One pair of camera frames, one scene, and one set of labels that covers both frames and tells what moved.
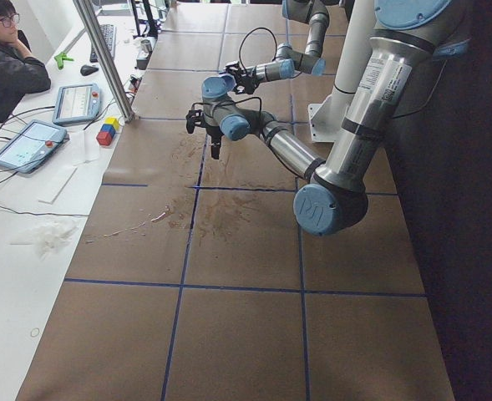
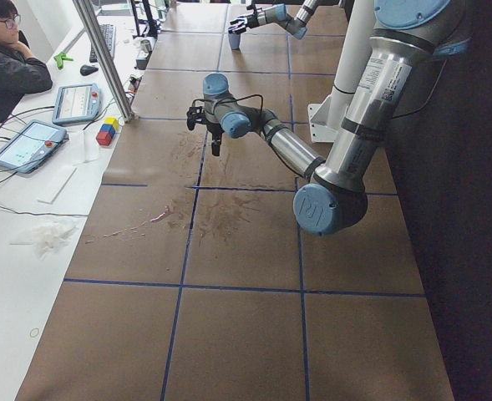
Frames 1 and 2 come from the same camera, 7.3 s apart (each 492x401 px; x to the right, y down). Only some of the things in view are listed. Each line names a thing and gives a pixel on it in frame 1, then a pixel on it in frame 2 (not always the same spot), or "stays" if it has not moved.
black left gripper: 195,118 stays
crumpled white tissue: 49,237 stays
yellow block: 112,120 stays
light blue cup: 229,80 -> 235,40
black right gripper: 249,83 -> 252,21
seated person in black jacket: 7,70 stays
